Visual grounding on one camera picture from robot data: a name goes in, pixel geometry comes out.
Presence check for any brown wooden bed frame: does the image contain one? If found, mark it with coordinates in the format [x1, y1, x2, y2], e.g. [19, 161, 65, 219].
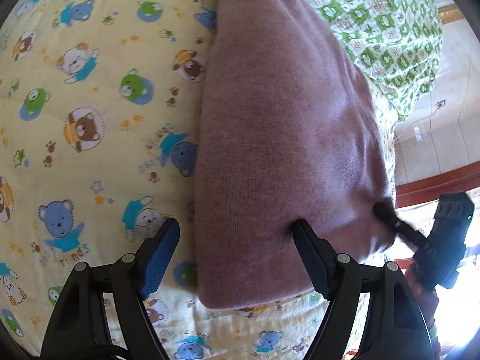
[396, 162, 479, 254]

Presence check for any gold framed landscape painting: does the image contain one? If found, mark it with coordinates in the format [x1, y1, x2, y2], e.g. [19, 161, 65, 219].
[439, 3, 465, 25]

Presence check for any person's right hand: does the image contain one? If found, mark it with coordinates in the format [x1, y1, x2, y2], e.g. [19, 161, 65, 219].
[405, 263, 441, 359]

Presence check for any green checkered quilt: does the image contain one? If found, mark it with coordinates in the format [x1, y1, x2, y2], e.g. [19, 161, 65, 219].
[269, 0, 445, 123]

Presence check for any wall power socket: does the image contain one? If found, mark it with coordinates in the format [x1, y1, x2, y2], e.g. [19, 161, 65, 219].
[436, 99, 446, 109]

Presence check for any purple knit sweater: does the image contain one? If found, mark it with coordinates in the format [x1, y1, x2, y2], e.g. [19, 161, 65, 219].
[193, 0, 393, 309]

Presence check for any yellow cartoon bear bedsheet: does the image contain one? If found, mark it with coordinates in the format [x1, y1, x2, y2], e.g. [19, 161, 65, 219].
[0, 0, 399, 360]

